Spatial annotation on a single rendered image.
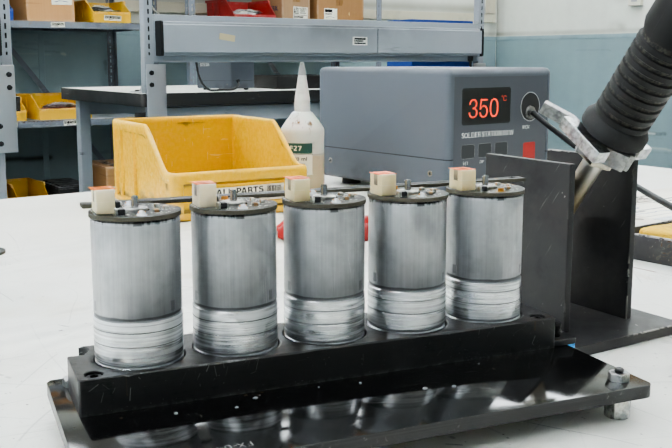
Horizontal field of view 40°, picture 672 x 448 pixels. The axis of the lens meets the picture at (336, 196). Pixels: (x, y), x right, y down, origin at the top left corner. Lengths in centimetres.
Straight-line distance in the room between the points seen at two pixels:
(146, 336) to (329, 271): 5
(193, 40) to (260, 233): 256
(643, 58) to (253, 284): 15
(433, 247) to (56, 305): 19
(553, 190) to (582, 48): 571
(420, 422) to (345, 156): 52
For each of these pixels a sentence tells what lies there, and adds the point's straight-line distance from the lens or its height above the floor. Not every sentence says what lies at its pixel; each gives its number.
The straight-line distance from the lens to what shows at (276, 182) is 62.
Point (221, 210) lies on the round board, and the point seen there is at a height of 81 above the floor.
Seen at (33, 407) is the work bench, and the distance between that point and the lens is 30.
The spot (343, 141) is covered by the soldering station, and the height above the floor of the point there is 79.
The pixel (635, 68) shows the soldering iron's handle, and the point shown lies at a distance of 33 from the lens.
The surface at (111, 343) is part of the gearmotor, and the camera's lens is 26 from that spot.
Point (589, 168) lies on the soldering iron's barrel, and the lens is 35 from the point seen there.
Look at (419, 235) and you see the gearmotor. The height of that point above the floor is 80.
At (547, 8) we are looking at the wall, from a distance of 627.
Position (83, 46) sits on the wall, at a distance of 494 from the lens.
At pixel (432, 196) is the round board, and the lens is 28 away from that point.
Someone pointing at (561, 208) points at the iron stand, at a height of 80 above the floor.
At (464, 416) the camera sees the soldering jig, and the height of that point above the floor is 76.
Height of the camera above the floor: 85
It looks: 9 degrees down
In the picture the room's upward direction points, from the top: straight up
